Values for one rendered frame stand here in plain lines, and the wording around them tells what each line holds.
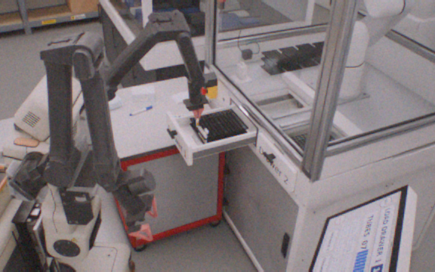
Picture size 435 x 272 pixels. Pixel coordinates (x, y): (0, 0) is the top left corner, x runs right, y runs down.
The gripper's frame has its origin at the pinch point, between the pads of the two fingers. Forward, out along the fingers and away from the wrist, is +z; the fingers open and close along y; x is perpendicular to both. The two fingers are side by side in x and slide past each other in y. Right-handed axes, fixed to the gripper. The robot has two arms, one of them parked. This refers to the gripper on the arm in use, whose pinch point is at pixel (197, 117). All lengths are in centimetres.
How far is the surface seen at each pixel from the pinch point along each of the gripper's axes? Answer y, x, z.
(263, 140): 23.0, -21.2, 5.3
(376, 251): 18, -101, -18
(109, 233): -54, 30, 91
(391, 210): 29, -92, -19
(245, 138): 18.2, -12.2, 9.0
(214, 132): 5.8, -6.7, 5.6
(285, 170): 24.2, -39.5, 7.8
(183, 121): -4.0, 10.1, 7.5
